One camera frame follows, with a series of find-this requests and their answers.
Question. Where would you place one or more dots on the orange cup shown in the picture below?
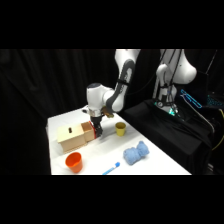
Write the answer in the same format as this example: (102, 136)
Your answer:
(74, 162)

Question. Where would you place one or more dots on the light wooden drawer cabinet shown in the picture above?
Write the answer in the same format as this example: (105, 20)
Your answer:
(71, 138)

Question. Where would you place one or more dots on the blue fluffy cloth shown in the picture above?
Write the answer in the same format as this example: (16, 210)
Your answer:
(135, 154)

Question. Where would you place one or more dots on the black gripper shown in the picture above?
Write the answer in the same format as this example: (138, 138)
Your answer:
(95, 120)

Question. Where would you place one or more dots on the black curtain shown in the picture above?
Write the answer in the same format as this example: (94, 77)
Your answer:
(43, 83)

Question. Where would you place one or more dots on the blue capped white marker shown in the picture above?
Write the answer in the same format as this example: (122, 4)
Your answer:
(111, 168)

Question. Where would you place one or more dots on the black covered robot stand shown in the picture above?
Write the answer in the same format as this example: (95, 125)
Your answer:
(166, 136)

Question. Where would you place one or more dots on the yellow cup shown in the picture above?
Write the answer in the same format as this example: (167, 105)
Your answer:
(120, 129)

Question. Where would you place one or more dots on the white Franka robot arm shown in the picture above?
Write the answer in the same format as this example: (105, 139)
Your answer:
(121, 83)

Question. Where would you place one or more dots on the blue glowing device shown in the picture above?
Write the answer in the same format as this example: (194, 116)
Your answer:
(191, 98)

